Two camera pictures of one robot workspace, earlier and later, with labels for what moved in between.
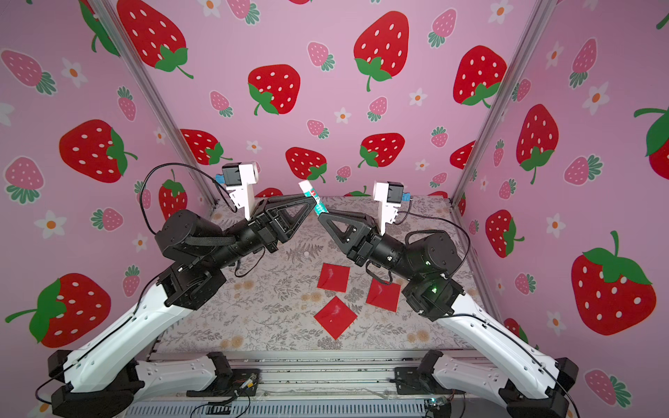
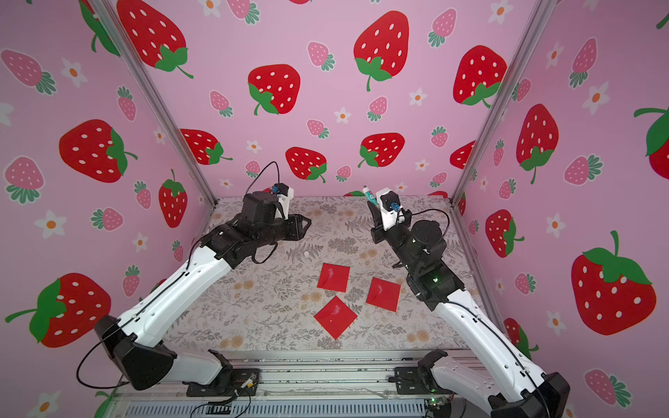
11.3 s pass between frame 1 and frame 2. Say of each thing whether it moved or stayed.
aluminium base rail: stayed
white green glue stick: moved
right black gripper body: moved
